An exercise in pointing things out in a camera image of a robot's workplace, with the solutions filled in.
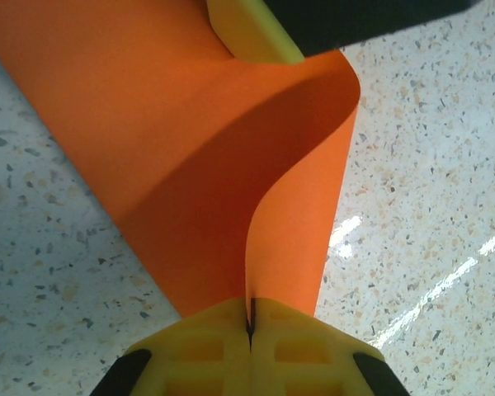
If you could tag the orange paper sheet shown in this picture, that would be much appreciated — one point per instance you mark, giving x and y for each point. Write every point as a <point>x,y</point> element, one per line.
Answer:
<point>148,123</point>

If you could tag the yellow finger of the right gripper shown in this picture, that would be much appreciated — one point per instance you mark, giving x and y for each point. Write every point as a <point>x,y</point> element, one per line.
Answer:
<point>247,29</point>

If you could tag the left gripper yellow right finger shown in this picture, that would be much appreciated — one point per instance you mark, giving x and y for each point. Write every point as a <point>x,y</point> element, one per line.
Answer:
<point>305,363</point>

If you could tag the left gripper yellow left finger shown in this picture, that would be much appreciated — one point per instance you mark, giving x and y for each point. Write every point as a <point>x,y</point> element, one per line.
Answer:
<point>198,363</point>

